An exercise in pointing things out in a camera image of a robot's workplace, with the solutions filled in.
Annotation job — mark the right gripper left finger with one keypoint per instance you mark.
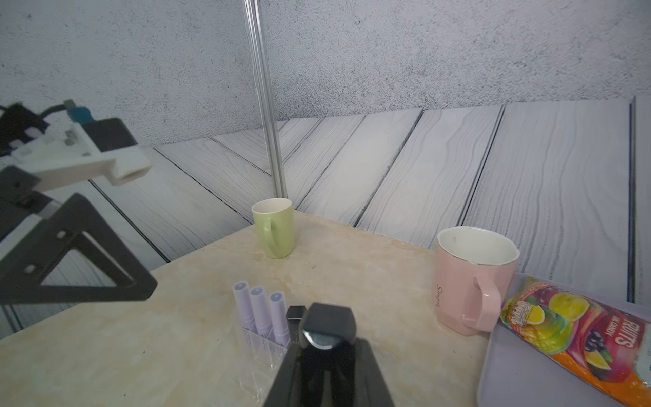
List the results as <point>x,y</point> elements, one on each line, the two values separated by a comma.
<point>287,387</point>

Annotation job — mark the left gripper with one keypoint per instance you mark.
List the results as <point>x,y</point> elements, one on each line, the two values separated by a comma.
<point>71,256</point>

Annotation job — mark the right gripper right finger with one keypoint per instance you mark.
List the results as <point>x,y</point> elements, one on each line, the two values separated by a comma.
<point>370,388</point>

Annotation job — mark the clear acrylic lipstick organizer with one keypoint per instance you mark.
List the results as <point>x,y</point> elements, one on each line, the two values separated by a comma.
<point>244,366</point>

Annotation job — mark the black lipstick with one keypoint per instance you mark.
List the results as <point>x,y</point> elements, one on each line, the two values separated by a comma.
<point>327,338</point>
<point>294,316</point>

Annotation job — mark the lavender lipstick tube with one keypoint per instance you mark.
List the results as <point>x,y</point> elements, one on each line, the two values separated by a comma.
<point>262,314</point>
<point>278,309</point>
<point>244,306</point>

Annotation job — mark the lavender tray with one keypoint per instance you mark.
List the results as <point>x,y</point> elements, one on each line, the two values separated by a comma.
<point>516,374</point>

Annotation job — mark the pink mug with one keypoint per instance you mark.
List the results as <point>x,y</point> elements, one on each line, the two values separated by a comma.
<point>472,272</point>

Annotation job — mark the green mug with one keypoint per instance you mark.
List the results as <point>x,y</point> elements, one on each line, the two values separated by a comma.
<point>274,225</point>

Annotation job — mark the colourful snack bag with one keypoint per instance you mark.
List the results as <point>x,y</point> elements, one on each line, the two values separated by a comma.
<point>605,346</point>

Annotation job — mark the left frame post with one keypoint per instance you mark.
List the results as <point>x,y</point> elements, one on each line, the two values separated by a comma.
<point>264,89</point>

